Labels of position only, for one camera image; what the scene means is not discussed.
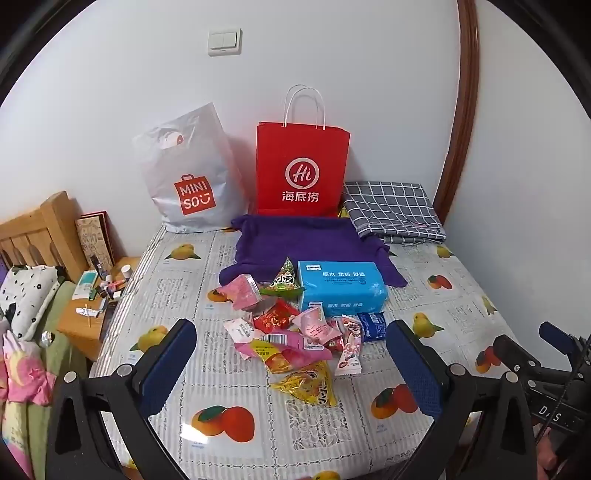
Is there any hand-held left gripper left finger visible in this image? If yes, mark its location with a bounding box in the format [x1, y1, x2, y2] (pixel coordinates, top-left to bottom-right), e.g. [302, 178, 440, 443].
[45, 318, 198, 480]

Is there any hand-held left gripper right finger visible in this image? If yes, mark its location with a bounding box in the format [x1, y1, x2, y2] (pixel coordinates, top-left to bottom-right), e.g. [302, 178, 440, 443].
[387, 319, 539, 480]

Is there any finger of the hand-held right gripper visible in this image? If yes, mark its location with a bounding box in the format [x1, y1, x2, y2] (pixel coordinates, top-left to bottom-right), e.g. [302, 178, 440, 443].
[539, 322, 591, 365]
[492, 335, 568, 384]

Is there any small blue snack packet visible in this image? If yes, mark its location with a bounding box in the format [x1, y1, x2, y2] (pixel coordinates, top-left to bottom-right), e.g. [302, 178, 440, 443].
[356, 312, 387, 342]

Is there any small pink snack packet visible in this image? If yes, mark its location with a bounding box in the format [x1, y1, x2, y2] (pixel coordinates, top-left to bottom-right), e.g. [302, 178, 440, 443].
[295, 307, 342, 349]

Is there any yellow triangular snack packet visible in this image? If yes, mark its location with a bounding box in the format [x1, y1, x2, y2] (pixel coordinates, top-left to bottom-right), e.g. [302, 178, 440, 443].
[270, 361, 338, 407]

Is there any red snack packet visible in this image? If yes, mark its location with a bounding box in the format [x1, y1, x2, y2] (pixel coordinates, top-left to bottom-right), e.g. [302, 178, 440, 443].
[253, 299, 301, 334]

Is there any large pink yellow snack packet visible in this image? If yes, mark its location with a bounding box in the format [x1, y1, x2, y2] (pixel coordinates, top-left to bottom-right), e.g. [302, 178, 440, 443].
[233, 329, 333, 376]

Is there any green triangular snack packet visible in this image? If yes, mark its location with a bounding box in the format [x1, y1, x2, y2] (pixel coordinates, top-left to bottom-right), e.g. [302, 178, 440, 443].
[259, 257, 306, 296]

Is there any person's right hand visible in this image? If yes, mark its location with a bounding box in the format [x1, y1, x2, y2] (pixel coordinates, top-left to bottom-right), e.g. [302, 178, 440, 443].
[536, 431, 566, 476]

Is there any white pink stick packet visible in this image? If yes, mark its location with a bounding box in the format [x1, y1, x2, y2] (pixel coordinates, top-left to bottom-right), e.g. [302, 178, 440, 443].
[335, 316, 365, 376]

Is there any wooden nightstand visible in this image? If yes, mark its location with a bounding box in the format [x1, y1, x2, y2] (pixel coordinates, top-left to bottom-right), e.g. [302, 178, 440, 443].
[56, 256, 141, 361]

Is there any blue tissue pack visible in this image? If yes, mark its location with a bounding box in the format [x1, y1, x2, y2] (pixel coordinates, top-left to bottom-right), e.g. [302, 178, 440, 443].
[297, 261, 387, 317]

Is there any teal box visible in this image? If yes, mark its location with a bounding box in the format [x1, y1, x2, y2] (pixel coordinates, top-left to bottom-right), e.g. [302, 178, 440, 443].
[74, 271, 99, 300]

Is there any fruit-printed table cover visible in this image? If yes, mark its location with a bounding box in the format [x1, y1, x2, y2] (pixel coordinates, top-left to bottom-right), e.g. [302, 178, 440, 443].
[88, 222, 522, 480]

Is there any green blanket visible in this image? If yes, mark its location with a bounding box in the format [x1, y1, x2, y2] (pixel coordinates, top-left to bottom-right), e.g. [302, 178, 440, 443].
[25, 281, 88, 480]

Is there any pink printed cloth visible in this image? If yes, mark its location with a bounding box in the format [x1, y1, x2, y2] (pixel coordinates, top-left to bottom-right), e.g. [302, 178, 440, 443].
[0, 332, 56, 407]

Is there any white pillow with black flowers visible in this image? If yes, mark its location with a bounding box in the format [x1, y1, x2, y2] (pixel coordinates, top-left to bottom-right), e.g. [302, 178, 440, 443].
[0, 264, 65, 342]

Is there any grey checked folded cloth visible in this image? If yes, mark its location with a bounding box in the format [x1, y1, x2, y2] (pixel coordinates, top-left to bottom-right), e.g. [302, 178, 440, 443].
[342, 181, 448, 245]

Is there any purple cloth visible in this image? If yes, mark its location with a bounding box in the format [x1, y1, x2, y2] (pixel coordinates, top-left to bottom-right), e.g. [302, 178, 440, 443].
[218, 215, 408, 289]

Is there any wooden headboard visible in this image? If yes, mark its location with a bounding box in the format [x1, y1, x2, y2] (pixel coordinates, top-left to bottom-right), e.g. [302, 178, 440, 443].
[0, 191, 88, 282]

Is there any white plastic shopping bag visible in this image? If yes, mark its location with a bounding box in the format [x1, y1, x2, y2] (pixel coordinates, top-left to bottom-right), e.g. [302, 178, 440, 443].
[133, 102, 250, 234]

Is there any red paper bag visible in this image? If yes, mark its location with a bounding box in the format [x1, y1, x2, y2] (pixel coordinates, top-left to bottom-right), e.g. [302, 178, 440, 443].
[255, 85, 351, 217]

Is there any brown picture frame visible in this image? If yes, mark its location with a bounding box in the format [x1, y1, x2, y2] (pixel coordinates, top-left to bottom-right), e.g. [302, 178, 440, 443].
[75, 211, 115, 273]

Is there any wooden door frame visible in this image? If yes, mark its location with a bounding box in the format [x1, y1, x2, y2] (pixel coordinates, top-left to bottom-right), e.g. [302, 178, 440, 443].
[434, 0, 481, 222]

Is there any white light switch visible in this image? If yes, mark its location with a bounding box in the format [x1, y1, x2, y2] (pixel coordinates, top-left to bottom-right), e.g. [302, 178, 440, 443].
[207, 28, 243, 57]

